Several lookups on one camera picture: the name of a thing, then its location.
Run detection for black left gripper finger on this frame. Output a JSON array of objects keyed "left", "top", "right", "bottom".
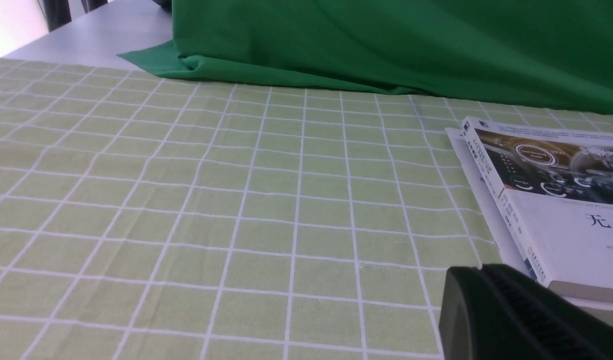
[{"left": 438, "top": 264, "right": 613, "bottom": 360}]

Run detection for top book with photo cover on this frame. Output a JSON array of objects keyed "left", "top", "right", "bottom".
[{"left": 460, "top": 116, "right": 613, "bottom": 303}]

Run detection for dark chair legs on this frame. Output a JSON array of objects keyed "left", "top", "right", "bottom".
[{"left": 36, "top": 0, "right": 110, "bottom": 33}]

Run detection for green backdrop cloth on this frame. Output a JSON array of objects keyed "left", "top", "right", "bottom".
[{"left": 120, "top": 0, "right": 613, "bottom": 115}]

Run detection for green checked tablecloth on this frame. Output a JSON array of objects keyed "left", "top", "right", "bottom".
[{"left": 0, "top": 59, "right": 613, "bottom": 360}]

